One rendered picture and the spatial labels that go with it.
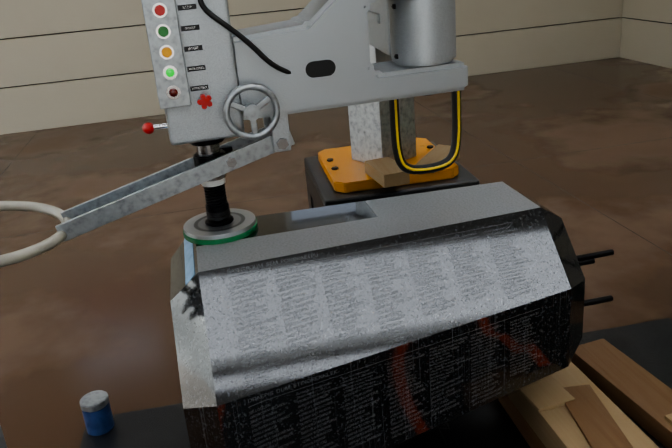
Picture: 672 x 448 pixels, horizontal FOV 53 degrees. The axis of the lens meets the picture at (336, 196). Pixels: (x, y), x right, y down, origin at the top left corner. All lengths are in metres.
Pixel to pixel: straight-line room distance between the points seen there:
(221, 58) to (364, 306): 0.74
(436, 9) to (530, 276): 0.78
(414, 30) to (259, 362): 0.99
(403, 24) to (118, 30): 6.09
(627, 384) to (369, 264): 1.18
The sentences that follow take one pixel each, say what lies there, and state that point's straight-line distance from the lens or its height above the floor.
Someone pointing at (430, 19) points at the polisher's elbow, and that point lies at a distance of 1.96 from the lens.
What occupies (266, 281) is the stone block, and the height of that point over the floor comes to 0.80.
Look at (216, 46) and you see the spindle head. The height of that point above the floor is 1.39.
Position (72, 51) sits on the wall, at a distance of 7.94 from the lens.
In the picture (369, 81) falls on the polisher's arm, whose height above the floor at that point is 1.25.
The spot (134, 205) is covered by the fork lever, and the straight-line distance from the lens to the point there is 1.96.
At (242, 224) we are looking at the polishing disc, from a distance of 2.00.
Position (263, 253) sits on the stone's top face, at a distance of 1.86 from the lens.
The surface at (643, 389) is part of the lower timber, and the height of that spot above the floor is 0.09.
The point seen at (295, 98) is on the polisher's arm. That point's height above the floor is 1.23.
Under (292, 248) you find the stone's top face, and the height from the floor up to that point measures 0.85.
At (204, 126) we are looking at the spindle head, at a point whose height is 1.19.
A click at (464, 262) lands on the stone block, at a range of 1.92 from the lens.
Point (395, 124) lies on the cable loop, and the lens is 2.06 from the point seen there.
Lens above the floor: 1.60
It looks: 20 degrees down
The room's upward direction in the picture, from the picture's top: 5 degrees counter-clockwise
